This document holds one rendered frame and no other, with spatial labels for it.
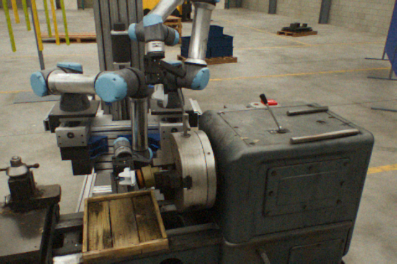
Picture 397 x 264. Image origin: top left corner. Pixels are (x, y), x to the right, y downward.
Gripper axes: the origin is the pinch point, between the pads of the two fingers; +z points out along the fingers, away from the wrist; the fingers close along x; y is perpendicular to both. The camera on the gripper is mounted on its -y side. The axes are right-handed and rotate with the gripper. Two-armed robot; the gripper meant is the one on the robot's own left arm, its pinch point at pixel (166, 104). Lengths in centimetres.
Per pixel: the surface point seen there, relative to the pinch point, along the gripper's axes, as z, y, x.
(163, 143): 15.6, 2.7, 0.2
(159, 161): 22.5, 5.5, 2.7
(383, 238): 104, -171, -89
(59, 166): 31, 72, -249
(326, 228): 56, -58, 13
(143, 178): 28.1, 12.5, 6.0
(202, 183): 31.3, -7.2, 17.8
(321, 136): 18, -50, 29
